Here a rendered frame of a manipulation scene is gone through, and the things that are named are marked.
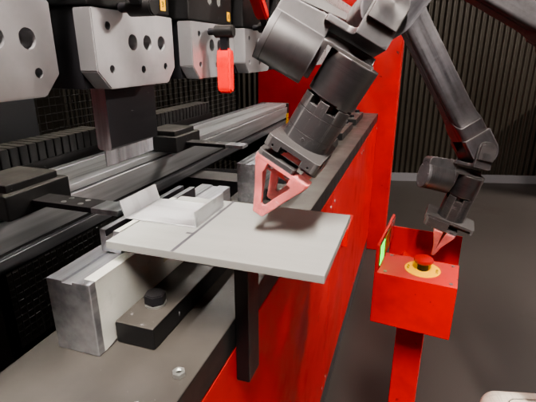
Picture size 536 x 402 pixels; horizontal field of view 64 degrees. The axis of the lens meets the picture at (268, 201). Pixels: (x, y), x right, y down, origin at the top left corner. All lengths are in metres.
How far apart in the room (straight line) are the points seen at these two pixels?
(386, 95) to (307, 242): 2.17
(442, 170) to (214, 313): 0.56
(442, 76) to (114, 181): 0.70
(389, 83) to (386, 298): 1.83
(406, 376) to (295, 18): 0.89
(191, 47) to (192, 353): 0.41
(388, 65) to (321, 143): 2.16
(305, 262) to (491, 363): 1.69
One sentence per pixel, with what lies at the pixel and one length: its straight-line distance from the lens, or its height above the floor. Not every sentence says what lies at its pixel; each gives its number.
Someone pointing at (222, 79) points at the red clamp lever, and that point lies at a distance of 0.68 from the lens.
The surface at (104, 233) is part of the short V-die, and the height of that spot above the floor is 0.99.
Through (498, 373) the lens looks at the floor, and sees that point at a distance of 2.06.
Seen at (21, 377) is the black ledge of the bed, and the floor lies 0.87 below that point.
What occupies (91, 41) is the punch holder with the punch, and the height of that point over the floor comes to 1.22.
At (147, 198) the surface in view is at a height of 1.01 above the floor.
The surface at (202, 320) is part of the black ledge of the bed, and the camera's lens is 0.60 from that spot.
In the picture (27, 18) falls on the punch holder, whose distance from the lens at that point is 0.42.
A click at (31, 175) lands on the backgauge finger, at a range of 0.75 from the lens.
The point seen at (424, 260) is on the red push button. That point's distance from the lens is 0.94.
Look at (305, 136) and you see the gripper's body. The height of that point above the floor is 1.12.
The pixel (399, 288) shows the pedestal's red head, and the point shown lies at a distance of 0.94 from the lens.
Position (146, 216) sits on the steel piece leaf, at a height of 1.00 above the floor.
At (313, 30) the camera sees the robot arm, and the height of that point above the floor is 1.23.
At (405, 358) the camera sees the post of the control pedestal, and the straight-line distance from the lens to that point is 1.11.
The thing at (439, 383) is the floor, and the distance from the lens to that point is 1.92.
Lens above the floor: 1.21
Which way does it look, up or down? 19 degrees down
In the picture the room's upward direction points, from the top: straight up
